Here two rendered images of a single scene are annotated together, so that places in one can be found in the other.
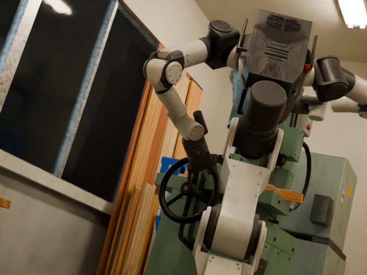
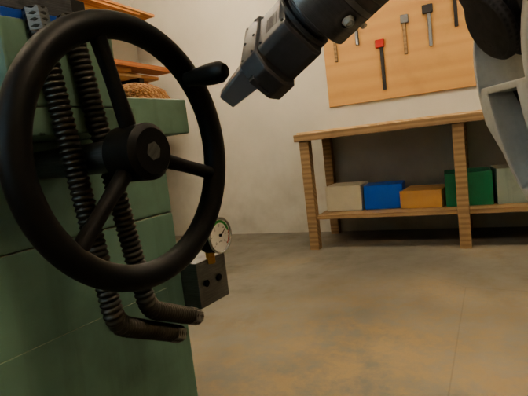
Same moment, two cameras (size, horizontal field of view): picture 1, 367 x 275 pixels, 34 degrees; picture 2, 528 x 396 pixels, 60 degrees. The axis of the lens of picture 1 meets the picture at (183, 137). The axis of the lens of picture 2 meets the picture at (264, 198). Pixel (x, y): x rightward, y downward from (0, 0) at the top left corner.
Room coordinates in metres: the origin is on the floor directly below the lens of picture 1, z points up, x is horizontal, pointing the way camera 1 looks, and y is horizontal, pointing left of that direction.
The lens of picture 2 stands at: (2.34, 0.41, 0.80)
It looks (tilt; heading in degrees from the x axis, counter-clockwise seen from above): 6 degrees down; 268
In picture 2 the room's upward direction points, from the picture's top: 7 degrees counter-clockwise
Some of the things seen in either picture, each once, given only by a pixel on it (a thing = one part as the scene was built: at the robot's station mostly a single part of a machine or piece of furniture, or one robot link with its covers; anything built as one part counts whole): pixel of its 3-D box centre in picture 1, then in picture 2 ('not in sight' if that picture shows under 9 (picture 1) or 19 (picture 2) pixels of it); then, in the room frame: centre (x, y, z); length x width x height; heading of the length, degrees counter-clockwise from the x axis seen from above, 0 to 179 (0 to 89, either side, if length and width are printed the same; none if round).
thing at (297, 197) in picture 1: (244, 189); not in sight; (2.69, -0.33, 0.92); 0.56 x 0.02 x 0.04; 55
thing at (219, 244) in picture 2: not in sight; (213, 240); (2.41, -0.37, 0.65); 0.06 x 0.04 x 0.08; 55
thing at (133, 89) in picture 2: (270, 189); (131, 94); (2.52, -0.42, 0.92); 0.14 x 0.09 x 0.04; 145
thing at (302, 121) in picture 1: (303, 119); not in sight; (2.92, -0.57, 1.40); 0.10 x 0.06 x 0.16; 145
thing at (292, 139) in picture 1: (291, 144); not in sight; (2.82, -0.52, 1.22); 0.09 x 0.08 x 0.15; 145
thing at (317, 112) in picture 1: (312, 105); not in sight; (2.45, -0.50, 1.31); 0.11 x 0.11 x 0.11; 55
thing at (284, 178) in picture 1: (280, 182); not in sight; (2.80, -0.51, 1.02); 0.09 x 0.07 x 0.12; 55
